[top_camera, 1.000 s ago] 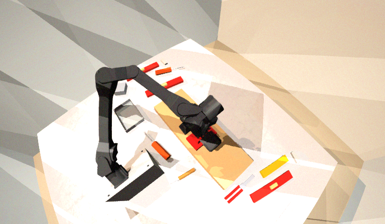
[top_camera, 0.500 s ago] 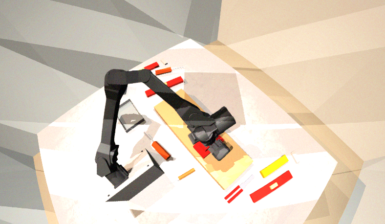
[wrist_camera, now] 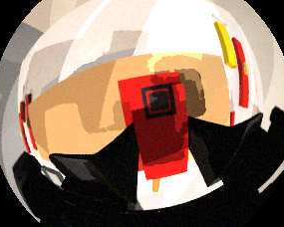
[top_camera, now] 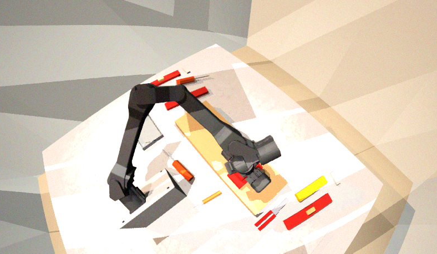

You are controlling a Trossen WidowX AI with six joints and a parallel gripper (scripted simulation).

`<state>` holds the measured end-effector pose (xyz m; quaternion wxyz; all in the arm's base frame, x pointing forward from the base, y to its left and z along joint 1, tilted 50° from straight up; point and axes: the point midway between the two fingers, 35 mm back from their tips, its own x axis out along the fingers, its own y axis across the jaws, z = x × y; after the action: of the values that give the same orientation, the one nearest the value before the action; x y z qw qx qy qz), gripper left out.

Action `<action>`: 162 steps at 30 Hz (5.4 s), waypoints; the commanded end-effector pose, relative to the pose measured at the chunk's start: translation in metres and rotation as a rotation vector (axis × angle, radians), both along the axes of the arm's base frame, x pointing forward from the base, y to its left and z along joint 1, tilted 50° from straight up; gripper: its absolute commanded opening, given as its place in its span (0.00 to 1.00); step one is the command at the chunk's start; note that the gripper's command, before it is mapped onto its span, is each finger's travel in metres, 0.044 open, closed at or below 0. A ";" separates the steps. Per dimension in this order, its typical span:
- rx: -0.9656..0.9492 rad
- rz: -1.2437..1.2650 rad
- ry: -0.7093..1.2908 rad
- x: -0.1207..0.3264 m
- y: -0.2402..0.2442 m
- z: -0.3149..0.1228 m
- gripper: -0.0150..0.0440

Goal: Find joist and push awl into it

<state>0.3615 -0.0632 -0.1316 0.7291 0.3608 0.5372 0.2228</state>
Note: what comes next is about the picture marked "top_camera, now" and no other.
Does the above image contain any orange rectangular panel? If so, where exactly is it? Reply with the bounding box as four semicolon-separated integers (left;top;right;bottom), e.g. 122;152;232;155
175;113;288;215

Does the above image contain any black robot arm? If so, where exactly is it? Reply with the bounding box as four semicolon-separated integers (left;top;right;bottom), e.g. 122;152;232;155
107;83;281;214

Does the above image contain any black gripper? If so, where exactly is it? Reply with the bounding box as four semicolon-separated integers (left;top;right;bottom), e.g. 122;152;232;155
221;151;271;193

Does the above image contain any yellow rectangular bar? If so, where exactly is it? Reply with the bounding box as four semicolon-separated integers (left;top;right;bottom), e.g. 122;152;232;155
295;176;327;202

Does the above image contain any orange-handled awl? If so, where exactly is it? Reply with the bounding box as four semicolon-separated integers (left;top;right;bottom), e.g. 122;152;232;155
176;75;210;84
198;190;222;206
162;149;194;181

